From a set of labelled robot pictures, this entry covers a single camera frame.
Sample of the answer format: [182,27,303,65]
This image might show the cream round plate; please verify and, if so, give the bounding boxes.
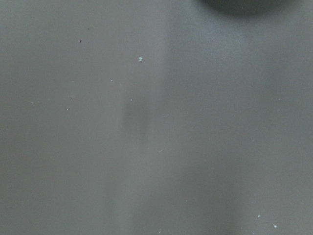
[202,0,290,15]

